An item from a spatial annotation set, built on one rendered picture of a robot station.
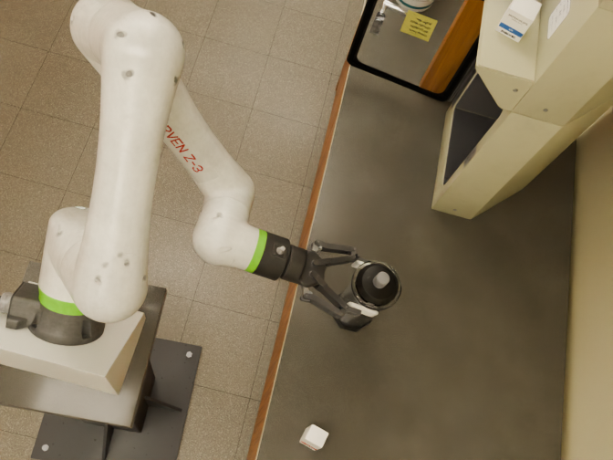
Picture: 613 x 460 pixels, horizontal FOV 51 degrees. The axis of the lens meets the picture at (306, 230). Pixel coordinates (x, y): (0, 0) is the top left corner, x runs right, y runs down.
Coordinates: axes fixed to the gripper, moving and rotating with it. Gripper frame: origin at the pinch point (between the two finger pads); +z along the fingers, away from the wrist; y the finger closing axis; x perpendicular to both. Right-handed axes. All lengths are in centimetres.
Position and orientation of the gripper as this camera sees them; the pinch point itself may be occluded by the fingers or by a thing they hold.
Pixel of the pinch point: (368, 289)
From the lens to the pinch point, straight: 140.8
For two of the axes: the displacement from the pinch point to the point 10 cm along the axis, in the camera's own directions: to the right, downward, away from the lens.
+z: 9.0, 3.3, 2.7
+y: 2.0, -8.9, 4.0
